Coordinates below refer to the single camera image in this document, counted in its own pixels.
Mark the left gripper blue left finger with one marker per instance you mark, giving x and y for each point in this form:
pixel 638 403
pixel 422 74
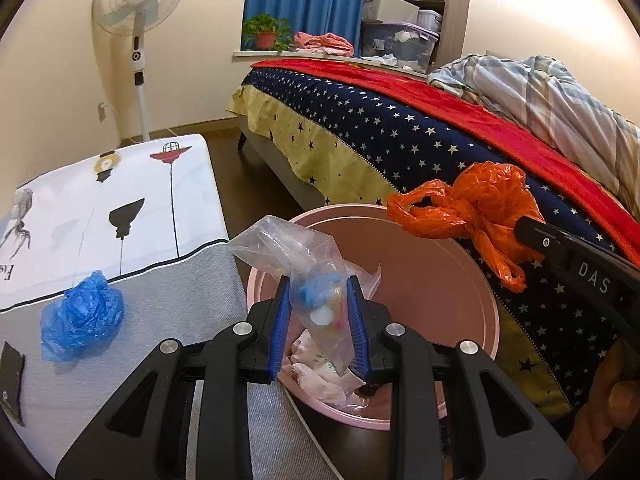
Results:
pixel 142 431

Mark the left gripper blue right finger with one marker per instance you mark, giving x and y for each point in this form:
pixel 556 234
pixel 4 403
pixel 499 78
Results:
pixel 454 413

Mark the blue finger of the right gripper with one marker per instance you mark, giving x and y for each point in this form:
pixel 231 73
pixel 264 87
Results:
pixel 562 249

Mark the orange plastic bag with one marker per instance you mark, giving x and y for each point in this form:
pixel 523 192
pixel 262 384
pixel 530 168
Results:
pixel 483 204

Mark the white paper wrapper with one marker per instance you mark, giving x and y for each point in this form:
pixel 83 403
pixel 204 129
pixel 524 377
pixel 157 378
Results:
pixel 317 376

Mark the clear plastic zip bag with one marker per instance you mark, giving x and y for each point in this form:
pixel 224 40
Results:
pixel 318 277

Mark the pink trash bin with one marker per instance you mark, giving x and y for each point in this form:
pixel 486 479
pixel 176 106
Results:
pixel 433 286

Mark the right hand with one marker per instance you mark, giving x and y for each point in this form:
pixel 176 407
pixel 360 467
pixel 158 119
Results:
pixel 613 403

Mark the navy star bed cover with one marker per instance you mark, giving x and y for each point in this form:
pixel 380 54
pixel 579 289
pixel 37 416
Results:
pixel 579 336

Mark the red floral blanket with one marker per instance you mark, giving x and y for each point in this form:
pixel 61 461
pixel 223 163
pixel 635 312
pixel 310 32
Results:
pixel 536 158

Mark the blue plastic bag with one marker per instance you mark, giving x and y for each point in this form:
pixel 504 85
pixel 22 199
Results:
pixel 86 318

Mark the plaid blue grey duvet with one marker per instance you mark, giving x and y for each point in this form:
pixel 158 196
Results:
pixel 541 95

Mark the black flat card package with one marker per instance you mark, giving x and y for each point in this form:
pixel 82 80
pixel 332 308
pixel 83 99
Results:
pixel 11 374

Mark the grey white printed table cover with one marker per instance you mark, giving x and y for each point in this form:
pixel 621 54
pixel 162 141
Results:
pixel 149 218

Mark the dark plastic storage bin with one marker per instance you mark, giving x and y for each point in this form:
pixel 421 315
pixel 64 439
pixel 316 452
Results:
pixel 409 44

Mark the white plastic container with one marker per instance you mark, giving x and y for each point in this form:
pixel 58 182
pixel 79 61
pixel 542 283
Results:
pixel 430 20

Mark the yellow star bed sheet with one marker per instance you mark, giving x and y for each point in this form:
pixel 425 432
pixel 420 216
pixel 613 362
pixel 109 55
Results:
pixel 362 148

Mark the grey cardboard box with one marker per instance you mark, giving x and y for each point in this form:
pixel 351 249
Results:
pixel 389 11

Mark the pink folded cloth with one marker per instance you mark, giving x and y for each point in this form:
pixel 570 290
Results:
pixel 329 44

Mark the potted green plant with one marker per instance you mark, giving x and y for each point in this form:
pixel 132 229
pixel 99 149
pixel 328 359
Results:
pixel 263 32

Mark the white standing fan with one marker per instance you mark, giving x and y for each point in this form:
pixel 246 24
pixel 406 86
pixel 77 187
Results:
pixel 133 18

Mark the wall power socket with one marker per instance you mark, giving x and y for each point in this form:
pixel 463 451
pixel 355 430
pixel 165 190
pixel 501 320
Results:
pixel 102 111

